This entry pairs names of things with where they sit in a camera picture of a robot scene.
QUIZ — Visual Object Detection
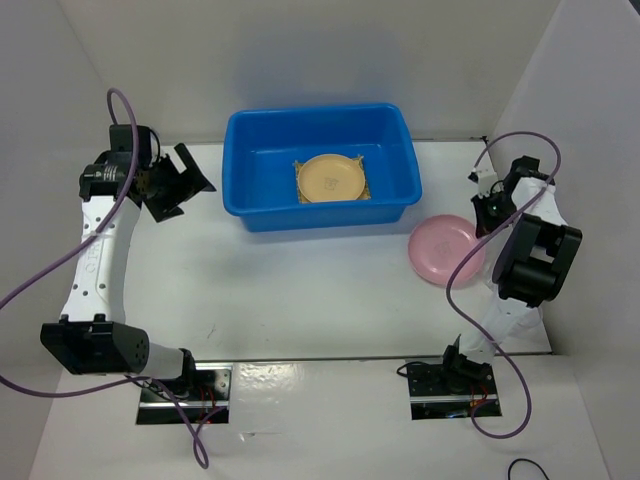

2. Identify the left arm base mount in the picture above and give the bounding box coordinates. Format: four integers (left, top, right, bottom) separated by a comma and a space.
136, 362, 233, 426

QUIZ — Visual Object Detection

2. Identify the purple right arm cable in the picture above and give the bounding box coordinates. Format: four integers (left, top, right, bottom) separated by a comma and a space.
444, 131, 562, 440

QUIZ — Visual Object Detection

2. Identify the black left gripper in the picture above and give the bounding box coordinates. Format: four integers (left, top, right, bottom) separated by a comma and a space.
141, 143, 215, 222

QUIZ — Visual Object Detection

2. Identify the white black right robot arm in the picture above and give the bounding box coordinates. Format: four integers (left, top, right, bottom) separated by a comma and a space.
438, 156, 583, 393

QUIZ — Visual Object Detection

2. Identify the black cable on floor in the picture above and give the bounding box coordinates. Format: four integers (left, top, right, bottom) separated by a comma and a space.
507, 457, 551, 480

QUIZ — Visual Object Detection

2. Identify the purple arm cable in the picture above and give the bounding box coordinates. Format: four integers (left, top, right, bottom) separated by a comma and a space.
0, 88, 210, 470
444, 131, 562, 440

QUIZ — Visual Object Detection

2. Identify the pink plastic plate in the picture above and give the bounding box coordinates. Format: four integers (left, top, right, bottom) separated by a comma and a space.
407, 214, 478, 287

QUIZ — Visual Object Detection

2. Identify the blue plastic bin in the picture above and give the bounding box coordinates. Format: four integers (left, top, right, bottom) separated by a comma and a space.
222, 103, 422, 232

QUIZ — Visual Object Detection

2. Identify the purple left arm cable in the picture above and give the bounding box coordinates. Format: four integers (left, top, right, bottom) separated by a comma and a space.
0, 88, 210, 470

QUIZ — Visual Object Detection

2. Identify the square bamboo woven tray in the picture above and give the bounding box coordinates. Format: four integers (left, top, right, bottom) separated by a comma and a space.
291, 153, 374, 205

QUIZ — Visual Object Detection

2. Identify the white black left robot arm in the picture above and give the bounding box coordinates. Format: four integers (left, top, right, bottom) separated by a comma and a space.
40, 125, 215, 400

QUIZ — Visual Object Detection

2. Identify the orange plastic plate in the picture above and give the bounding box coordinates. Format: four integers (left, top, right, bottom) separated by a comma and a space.
296, 153, 368, 204

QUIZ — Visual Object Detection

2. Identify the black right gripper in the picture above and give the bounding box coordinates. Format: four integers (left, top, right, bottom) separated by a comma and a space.
472, 190, 520, 238

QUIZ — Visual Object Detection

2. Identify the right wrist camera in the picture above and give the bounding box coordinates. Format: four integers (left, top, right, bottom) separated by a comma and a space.
468, 167, 499, 199

